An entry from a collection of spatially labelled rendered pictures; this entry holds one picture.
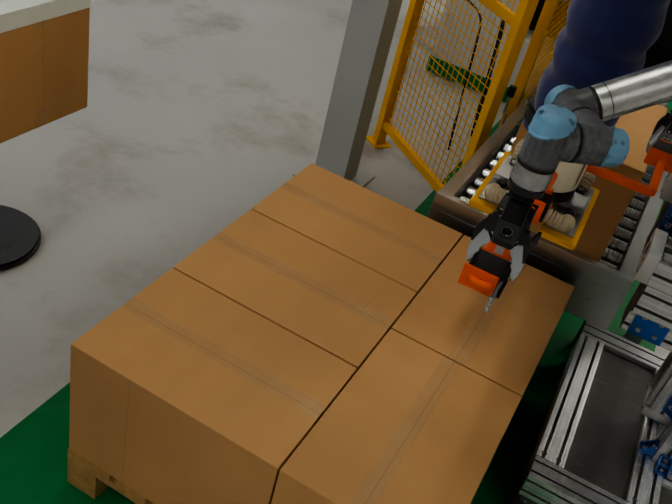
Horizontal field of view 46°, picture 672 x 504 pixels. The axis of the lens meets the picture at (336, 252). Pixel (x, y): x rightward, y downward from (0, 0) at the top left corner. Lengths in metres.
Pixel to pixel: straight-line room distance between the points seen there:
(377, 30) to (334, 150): 0.61
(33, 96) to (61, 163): 1.08
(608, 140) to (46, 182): 2.53
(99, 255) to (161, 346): 1.17
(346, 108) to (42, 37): 1.50
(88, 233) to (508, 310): 1.67
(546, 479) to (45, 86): 1.91
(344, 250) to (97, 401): 0.87
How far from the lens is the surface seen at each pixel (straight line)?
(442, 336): 2.26
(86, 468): 2.33
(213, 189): 3.59
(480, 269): 1.61
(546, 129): 1.47
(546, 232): 2.07
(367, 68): 3.48
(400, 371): 2.11
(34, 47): 2.55
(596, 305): 2.76
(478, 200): 2.09
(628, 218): 3.18
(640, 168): 2.59
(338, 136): 3.65
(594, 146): 1.52
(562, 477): 2.51
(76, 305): 2.94
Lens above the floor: 1.98
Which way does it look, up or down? 36 degrees down
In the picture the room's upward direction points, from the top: 15 degrees clockwise
